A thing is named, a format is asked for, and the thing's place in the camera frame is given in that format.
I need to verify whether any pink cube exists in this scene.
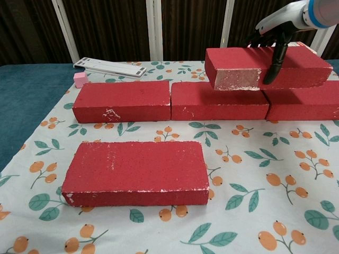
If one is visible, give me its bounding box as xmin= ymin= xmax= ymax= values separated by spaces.
xmin=73 ymin=72 xmax=88 ymax=88

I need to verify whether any white flat strip box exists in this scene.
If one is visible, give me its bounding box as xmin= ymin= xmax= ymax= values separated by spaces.
xmin=73 ymin=60 xmax=145 ymax=78
xmin=78 ymin=57 xmax=148 ymax=74

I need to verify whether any white product box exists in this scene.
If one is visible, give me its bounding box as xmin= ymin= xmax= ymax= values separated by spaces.
xmin=287 ymin=41 xmax=318 ymax=55

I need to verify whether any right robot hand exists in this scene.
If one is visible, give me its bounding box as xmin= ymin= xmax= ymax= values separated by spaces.
xmin=245 ymin=0 xmax=306 ymax=85

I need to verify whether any white metal frame post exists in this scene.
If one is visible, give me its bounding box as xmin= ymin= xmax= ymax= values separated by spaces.
xmin=145 ymin=0 xmax=164 ymax=62
xmin=51 ymin=0 xmax=80 ymax=63
xmin=311 ymin=23 xmax=337 ymax=58
xmin=219 ymin=0 xmax=236 ymax=49

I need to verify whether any red brick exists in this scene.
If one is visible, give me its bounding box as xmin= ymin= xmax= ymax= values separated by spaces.
xmin=205 ymin=46 xmax=333 ymax=92
xmin=71 ymin=80 xmax=171 ymax=123
xmin=170 ymin=81 xmax=270 ymax=121
xmin=262 ymin=80 xmax=339 ymax=122
xmin=60 ymin=140 xmax=210 ymax=208

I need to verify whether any dark brown pleated curtain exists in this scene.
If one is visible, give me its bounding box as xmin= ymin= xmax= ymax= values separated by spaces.
xmin=0 ymin=0 xmax=339 ymax=66

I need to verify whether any floral print tablecloth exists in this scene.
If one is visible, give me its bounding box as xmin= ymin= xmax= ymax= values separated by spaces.
xmin=0 ymin=60 xmax=339 ymax=254

